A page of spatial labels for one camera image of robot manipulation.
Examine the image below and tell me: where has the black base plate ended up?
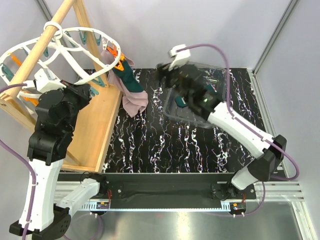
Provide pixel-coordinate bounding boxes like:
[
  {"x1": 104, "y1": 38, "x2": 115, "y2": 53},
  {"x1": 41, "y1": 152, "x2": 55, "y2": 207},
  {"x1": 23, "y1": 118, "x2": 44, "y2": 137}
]
[{"x1": 54, "y1": 173, "x2": 253, "y2": 212}]

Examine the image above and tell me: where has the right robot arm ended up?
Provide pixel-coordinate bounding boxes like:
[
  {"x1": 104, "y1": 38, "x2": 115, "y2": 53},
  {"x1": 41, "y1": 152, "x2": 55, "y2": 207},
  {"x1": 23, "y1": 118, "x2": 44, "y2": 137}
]
[{"x1": 155, "y1": 63, "x2": 287, "y2": 199}]

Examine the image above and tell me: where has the teal clothespin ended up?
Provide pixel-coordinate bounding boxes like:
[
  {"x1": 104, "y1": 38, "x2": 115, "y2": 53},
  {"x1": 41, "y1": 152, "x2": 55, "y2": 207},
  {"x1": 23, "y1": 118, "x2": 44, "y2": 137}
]
[{"x1": 87, "y1": 76, "x2": 106, "y2": 88}]

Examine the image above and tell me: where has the pink cloth garment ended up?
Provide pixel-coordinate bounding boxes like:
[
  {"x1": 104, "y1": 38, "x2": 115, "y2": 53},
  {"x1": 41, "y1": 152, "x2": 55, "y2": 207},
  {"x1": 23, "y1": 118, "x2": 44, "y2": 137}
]
[{"x1": 108, "y1": 56, "x2": 149, "y2": 118}]

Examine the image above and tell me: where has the orange clothespin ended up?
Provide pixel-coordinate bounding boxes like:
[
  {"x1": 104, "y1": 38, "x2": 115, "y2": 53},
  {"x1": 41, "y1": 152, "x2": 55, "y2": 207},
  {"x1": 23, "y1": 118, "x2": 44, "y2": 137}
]
[
  {"x1": 114, "y1": 54, "x2": 126, "y2": 71},
  {"x1": 106, "y1": 44, "x2": 118, "y2": 57}
]

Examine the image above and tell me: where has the wooden drying rack frame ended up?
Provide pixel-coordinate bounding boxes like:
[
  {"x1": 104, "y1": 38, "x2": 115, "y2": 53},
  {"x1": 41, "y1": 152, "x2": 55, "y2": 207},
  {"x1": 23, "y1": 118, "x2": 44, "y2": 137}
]
[{"x1": 0, "y1": 0, "x2": 110, "y2": 132}]

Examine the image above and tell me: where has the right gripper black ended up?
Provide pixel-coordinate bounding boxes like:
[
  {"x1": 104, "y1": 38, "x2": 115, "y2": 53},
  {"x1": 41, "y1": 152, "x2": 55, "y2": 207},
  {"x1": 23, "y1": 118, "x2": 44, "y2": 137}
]
[{"x1": 152, "y1": 61, "x2": 191, "y2": 104}]

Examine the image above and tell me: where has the clear plastic bin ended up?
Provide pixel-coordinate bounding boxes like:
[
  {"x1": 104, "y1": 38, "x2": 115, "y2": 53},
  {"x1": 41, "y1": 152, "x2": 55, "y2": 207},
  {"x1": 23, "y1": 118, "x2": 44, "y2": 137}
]
[{"x1": 158, "y1": 63, "x2": 226, "y2": 129}]

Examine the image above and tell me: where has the green sock with reindeer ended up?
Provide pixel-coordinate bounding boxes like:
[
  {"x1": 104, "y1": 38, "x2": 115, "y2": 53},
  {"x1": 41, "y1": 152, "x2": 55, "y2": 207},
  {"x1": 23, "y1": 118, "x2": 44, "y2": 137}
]
[{"x1": 112, "y1": 60, "x2": 144, "y2": 93}]

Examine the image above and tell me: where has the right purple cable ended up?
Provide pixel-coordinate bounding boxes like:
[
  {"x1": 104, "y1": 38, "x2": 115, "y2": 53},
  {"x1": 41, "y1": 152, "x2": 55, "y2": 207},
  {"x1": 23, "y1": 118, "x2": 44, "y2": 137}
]
[{"x1": 184, "y1": 44, "x2": 301, "y2": 216}]

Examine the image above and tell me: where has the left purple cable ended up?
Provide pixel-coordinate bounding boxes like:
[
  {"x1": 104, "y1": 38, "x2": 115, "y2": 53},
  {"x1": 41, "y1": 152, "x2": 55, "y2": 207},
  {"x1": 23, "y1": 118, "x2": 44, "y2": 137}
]
[{"x1": 0, "y1": 83, "x2": 38, "y2": 237}]

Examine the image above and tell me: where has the white round clip hanger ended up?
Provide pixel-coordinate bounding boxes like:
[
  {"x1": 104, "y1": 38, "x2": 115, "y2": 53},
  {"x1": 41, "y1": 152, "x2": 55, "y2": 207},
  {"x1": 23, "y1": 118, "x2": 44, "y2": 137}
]
[{"x1": 0, "y1": 21, "x2": 123, "y2": 99}]

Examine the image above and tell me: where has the plain green sock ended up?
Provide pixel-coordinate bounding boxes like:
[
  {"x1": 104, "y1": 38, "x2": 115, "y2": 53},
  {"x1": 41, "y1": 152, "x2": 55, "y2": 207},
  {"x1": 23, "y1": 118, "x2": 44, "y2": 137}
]
[{"x1": 174, "y1": 83, "x2": 218, "y2": 109}]

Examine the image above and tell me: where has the purple cable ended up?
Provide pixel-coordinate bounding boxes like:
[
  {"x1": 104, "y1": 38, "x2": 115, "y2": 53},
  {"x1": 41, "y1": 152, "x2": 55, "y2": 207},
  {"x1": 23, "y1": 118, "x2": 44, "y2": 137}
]
[
  {"x1": 184, "y1": 44, "x2": 301, "y2": 216},
  {"x1": 0, "y1": 83, "x2": 38, "y2": 237}
]

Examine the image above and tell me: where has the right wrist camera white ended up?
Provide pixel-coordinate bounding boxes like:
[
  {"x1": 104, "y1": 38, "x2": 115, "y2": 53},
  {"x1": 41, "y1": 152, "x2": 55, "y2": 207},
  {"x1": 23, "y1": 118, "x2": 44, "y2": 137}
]
[{"x1": 168, "y1": 44, "x2": 191, "y2": 71}]

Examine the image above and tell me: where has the aluminium rail frame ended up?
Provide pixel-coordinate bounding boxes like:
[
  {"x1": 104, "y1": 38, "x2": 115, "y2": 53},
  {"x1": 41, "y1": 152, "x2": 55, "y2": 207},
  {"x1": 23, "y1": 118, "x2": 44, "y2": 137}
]
[{"x1": 32, "y1": 181, "x2": 307, "y2": 213}]

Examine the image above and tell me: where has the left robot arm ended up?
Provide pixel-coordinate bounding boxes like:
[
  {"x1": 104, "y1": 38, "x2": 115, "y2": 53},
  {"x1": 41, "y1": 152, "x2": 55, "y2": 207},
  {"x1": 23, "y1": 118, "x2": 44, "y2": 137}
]
[{"x1": 9, "y1": 81, "x2": 108, "y2": 240}]

